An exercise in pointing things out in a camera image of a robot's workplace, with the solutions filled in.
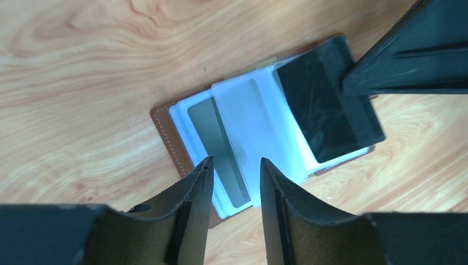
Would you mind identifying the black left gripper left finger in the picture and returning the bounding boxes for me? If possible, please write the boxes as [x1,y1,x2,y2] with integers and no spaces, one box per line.
[1,157,214,264]

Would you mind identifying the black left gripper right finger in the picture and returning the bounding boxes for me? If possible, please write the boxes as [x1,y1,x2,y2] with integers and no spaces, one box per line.
[260,158,467,264]

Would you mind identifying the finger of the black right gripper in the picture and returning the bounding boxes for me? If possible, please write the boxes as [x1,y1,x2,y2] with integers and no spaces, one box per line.
[341,0,467,96]

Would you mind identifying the brown leather card holder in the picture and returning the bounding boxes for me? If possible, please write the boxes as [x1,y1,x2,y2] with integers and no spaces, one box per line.
[150,33,379,229]

